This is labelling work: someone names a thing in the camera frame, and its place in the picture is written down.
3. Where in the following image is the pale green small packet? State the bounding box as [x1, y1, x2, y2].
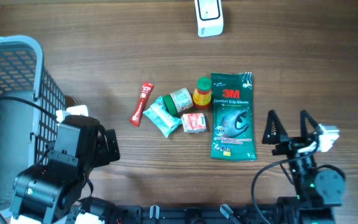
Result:
[143, 96, 181, 138]

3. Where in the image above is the small jar green lid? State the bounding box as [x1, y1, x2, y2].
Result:
[163, 88, 193, 115]

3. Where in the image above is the green 3M gloves packet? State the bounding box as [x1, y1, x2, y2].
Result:
[211, 72, 257, 161]

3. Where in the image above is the black right camera cable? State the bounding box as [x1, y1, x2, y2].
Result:
[250, 146, 318, 224]

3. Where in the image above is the chilli sauce bottle green cap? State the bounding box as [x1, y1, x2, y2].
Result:
[192, 77, 212, 110]

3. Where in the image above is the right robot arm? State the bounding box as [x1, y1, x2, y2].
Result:
[262, 110, 346, 223]

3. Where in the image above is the black camera cable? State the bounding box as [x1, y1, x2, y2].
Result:
[0, 95, 58, 224]
[250, 146, 318, 224]

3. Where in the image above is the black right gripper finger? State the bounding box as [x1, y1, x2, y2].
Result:
[300, 109, 319, 138]
[262, 110, 288, 144]

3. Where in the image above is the red small packet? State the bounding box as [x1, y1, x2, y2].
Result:
[130, 82, 154, 127]

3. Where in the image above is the white barcode scanner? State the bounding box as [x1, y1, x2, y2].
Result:
[194, 0, 224, 38]

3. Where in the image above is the grey plastic shopping basket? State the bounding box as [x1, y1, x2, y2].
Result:
[0, 35, 67, 218]

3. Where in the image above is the black left camera cable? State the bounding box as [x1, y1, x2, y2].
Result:
[0, 95, 58, 224]

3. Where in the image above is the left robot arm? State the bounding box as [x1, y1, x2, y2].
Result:
[10, 115, 120, 223]

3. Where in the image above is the red white small carton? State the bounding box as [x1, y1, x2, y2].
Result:
[181, 113, 207, 133]

